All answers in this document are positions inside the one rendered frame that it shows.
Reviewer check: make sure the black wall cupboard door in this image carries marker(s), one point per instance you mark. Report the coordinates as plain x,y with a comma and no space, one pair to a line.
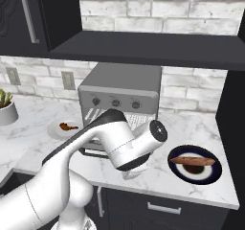
14,16

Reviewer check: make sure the grey wall socket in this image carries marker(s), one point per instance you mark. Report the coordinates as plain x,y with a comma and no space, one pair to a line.
68,80
13,75

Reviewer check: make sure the brown baguette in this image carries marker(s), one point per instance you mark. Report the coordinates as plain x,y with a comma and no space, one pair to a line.
192,160

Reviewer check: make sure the black open shelf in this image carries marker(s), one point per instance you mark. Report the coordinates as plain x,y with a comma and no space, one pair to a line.
150,48

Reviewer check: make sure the dark blue plate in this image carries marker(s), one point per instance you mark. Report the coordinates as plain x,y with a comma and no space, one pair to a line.
210,173

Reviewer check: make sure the grey toaster oven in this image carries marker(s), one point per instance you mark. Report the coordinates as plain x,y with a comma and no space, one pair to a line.
127,80

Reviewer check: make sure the green plant in white pot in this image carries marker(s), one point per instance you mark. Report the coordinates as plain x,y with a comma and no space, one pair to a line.
6,109

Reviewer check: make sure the black base cupboard door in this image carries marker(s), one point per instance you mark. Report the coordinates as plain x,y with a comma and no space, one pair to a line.
94,208

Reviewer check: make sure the black tall cupboard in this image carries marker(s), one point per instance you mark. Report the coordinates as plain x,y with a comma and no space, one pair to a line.
231,138

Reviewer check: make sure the black drawer front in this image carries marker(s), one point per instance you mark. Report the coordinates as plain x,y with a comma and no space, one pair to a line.
166,210

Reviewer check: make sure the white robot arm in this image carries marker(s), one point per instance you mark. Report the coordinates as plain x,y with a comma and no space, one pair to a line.
95,144

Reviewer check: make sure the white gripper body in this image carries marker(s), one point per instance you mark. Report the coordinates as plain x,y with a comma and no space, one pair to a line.
135,171

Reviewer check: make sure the white plate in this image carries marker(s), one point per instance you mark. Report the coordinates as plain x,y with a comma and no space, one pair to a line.
57,130

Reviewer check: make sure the brown chicken drumstick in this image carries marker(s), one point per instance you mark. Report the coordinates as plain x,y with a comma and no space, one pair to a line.
67,126

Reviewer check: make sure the toaster oven glass door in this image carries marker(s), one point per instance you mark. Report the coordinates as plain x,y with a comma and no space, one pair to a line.
140,120

